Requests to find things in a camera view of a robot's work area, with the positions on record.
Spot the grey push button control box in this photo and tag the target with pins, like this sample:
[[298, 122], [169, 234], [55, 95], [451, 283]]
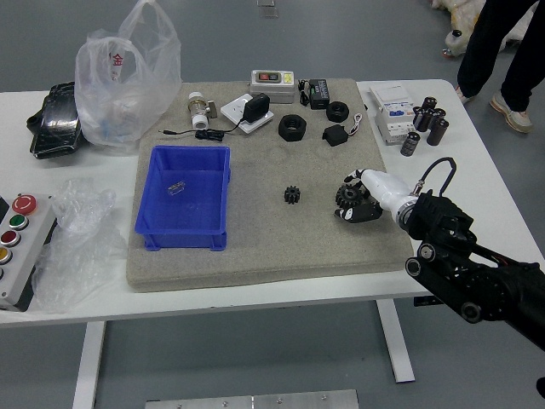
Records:
[[17, 251]]

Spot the metal floor cover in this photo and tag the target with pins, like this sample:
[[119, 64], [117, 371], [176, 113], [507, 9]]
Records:
[[267, 8]]

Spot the black plastic tray stack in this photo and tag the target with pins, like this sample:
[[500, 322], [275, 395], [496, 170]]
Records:
[[55, 128]]

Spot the grey switch box red button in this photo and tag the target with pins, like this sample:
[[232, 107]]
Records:
[[272, 87]]

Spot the big black gear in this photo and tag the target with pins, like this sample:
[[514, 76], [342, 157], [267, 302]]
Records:
[[349, 195]]

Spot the brass valve white ends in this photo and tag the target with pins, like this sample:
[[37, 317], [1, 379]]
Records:
[[198, 108]]

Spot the small black gear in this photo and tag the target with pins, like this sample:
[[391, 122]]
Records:
[[293, 195]]

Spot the white circuit breaker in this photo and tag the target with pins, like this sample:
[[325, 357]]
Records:
[[391, 111]]

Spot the clear plastic bag red print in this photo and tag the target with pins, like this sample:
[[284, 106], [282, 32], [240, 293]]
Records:
[[123, 93]]

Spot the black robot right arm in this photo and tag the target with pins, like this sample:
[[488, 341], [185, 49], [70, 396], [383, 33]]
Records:
[[447, 221]]

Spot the black power adapter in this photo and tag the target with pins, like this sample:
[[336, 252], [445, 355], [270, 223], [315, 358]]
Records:
[[256, 106]]

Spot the black cylindrical capacitor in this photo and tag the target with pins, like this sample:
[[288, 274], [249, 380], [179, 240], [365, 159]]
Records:
[[409, 144], [429, 103], [439, 114], [421, 119], [437, 133]]

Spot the white table leg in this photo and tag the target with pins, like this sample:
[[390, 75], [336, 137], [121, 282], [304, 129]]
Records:
[[396, 341], [89, 362]]

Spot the crumpled clear bubble wrap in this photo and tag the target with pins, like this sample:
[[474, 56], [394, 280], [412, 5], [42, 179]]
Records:
[[76, 247]]

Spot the plush toy in plastic wrap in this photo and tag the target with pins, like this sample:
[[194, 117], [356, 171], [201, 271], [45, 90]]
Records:
[[455, 38]]

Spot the silver metal plate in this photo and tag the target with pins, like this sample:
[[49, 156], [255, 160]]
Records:
[[255, 400]]

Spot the grey-brown foam mat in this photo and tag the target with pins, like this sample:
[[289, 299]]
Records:
[[277, 247]]

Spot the white and black robot right hand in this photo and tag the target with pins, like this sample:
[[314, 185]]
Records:
[[385, 185]]

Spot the person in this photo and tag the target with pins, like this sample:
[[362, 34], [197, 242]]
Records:
[[481, 42]]

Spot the blue plastic box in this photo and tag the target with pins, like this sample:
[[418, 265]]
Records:
[[183, 213]]

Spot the big black hex nut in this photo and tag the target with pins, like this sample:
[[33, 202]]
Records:
[[286, 131]]

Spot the black round nut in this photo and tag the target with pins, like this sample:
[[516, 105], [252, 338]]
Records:
[[331, 113]]

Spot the white wall socket plate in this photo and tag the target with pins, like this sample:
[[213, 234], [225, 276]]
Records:
[[233, 108]]

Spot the black table control panel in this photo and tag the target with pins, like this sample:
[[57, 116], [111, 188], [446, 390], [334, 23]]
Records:
[[423, 301]]

